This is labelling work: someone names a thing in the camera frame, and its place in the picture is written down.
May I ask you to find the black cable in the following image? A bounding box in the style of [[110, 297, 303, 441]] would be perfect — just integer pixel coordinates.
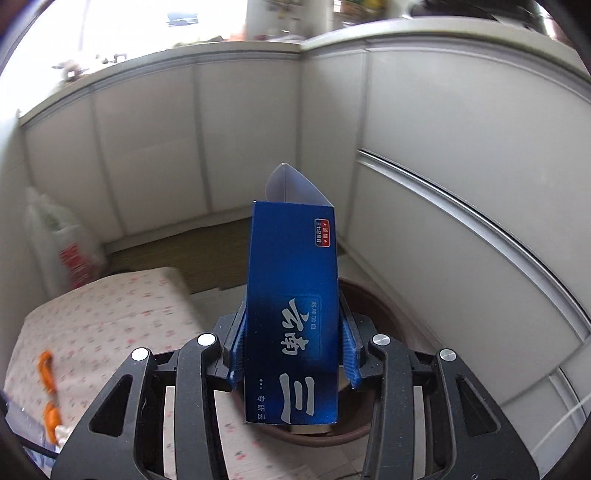
[[21, 438, 61, 462]]

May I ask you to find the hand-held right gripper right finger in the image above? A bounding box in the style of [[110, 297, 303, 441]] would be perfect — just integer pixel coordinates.
[[339, 314, 541, 480]]

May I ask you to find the large orange peel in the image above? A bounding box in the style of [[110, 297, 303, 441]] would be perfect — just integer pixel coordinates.
[[38, 352, 57, 393]]

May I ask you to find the white kitchen cabinet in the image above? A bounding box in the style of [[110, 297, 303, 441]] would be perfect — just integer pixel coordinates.
[[18, 46, 591, 416]]

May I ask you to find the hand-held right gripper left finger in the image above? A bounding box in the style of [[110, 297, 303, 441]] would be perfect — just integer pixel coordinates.
[[51, 310, 250, 480]]

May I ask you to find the blue cardboard box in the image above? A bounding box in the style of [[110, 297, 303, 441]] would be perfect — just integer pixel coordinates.
[[243, 162, 340, 425]]

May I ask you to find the brown round bin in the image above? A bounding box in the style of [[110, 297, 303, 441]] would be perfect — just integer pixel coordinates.
[[231, 276, 411, 448]]

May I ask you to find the white plastic bag red print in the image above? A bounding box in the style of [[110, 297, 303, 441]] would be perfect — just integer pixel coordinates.
[[25, 187, 109, 291]]

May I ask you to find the white kitchen countertop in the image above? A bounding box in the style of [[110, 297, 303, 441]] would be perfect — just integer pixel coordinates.
[[18, 9, 555, 125]]

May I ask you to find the cherry-print tablecloth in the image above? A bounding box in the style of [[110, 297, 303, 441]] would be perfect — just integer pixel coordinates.
[[4, 267, 296, 480]]

